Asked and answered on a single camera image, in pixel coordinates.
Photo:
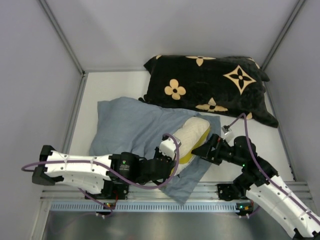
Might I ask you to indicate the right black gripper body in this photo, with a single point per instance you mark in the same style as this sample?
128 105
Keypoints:
213 150

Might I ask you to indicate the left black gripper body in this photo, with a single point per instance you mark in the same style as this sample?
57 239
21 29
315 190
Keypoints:
161 163

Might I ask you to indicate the black floral plush pillow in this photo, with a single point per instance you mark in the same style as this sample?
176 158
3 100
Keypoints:
226 86

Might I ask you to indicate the slotted grey cable duct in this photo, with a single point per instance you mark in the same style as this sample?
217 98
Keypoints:
155 207

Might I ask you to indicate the cream yellow foam pillow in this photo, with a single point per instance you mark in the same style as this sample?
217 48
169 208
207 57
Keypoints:
192 134

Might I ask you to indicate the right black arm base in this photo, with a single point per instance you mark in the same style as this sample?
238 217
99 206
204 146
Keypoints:
232 191

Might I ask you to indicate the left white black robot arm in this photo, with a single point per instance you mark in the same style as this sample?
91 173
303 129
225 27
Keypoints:
105 175

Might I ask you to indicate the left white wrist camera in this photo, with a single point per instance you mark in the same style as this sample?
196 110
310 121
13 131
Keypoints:
168 147

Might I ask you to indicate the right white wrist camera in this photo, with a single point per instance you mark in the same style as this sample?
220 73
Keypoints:
227 133

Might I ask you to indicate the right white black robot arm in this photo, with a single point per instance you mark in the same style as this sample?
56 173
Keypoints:
261 183

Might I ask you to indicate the aluminium mounting rail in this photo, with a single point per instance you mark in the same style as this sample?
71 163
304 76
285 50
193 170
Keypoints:
203 191

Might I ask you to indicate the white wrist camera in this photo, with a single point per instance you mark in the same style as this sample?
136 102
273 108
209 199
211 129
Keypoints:
168 147
227 133

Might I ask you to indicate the beige green blue pillowcase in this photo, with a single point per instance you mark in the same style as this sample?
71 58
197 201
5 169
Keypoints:
128 125

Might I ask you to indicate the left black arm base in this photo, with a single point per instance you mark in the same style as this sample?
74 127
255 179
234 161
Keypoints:
111 191

